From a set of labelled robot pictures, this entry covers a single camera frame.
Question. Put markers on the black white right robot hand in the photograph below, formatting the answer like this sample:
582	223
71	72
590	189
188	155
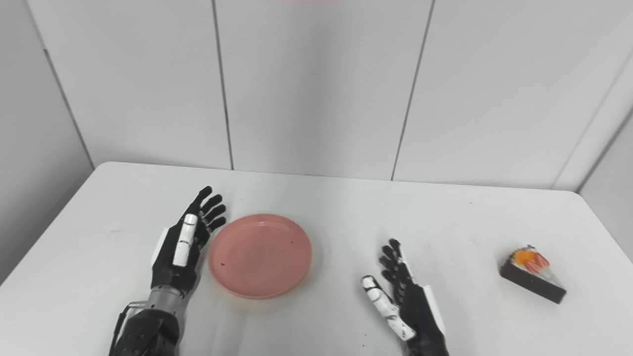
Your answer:
420	316

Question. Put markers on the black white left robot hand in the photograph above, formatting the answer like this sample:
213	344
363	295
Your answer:
170	269

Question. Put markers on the pink round plate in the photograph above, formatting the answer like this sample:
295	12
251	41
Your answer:
259	256

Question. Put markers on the chocolate cake slice with fruit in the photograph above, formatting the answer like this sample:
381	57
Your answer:
536	282

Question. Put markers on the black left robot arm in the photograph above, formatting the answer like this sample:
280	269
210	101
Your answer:
148	331

